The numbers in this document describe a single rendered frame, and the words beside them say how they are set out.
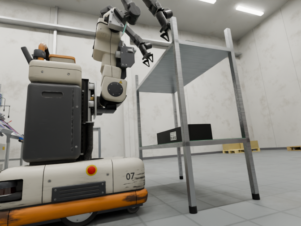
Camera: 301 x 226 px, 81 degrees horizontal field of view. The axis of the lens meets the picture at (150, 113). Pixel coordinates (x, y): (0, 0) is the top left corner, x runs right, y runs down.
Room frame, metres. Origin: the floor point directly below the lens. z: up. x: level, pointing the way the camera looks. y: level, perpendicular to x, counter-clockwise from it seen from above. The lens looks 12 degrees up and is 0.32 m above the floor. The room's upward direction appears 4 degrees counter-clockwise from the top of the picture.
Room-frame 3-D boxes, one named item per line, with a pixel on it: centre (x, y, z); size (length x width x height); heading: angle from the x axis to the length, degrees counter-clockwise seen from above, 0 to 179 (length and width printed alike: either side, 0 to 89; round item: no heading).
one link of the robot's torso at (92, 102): (1.27, 0.33, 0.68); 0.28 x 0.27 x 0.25; 22
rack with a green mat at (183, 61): (1.44, -0.22, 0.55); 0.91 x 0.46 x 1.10; 20
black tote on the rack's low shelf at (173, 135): (1.44, -0.22, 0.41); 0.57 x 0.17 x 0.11; 20
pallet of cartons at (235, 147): (6.53, -3.14, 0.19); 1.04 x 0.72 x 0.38; 110
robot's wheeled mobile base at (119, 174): (1.15, 0.46, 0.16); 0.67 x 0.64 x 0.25; 112
